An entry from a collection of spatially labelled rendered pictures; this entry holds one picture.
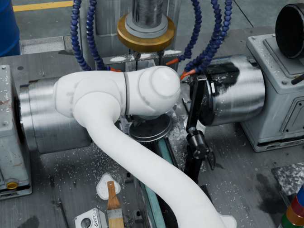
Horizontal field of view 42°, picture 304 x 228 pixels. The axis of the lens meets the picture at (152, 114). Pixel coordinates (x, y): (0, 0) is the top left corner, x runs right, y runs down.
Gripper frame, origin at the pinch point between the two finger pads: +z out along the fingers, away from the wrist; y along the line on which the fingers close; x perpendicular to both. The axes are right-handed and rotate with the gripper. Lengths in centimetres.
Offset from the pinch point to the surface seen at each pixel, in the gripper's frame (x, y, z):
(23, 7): -155, 42, 215
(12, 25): -101, 46, 135
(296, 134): 12, -65, 19
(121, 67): -21.1, 0.5, 9.4
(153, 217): 31.0, 0.0, 3.8
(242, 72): -10.5, -39.2, -0.4
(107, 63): -22.8, 5.1, 8.1
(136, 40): -20.6, -1.4, -14.9
